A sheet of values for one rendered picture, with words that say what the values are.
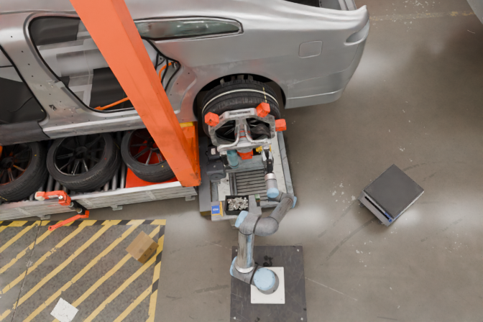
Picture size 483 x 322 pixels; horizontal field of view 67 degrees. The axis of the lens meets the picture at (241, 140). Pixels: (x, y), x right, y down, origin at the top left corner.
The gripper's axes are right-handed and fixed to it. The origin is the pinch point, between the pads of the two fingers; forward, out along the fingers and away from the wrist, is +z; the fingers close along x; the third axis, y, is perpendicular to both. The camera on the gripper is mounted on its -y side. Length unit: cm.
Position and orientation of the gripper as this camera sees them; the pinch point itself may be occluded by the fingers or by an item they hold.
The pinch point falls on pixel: (266, 152)
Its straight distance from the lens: 295.2
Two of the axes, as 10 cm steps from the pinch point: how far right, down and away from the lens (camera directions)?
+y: 0.9, 4.9, 8.7
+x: 9.9, -1.3, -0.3
